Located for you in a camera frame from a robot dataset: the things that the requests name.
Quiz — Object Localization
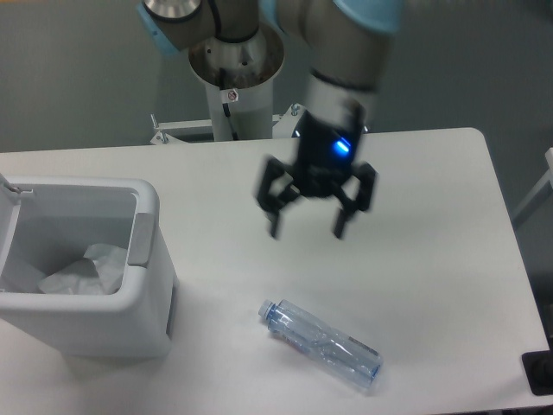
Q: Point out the black clamp at table edge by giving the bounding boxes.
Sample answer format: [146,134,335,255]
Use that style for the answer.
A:
[522,350,552,396]

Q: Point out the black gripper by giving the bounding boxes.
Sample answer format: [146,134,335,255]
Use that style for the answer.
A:
[255,108,378,239]

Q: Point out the white metal base frame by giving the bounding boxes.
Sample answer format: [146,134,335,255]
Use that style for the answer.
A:
[149,102,372,146]

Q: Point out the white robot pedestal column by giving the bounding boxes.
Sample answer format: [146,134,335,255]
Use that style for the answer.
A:
[188,23,284,142]

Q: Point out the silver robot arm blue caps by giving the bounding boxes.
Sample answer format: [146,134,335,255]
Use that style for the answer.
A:
[137,1,403,237]

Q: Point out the white plastic bag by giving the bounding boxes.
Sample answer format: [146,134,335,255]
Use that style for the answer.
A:
[38,243,127,296]

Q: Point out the white plastic trash can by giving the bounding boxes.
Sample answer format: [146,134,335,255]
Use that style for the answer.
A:
[1,176,178,358]

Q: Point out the black cable on pedestal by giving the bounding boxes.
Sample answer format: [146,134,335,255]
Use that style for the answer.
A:
[218,67,240,142]

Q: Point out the crushed clear plastic bottle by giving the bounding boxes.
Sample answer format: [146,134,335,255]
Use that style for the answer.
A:
[258,299,384,391]

